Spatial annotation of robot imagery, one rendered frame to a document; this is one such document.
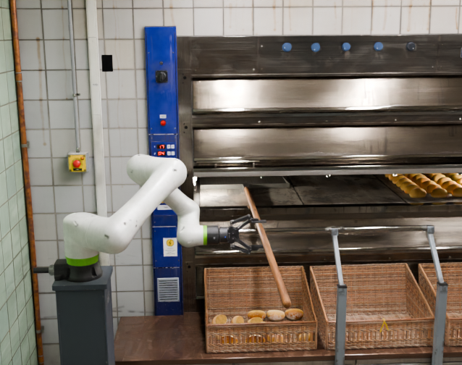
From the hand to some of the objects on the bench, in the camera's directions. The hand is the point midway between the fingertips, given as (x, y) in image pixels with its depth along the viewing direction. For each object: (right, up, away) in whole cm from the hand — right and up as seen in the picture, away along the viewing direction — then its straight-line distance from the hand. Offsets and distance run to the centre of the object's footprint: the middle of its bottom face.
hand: (262, 234), depth 311 cm
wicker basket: (-1, -54, +40) cm, 68 cm away
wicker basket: (+58, -53, +42) cm, 89 cm away
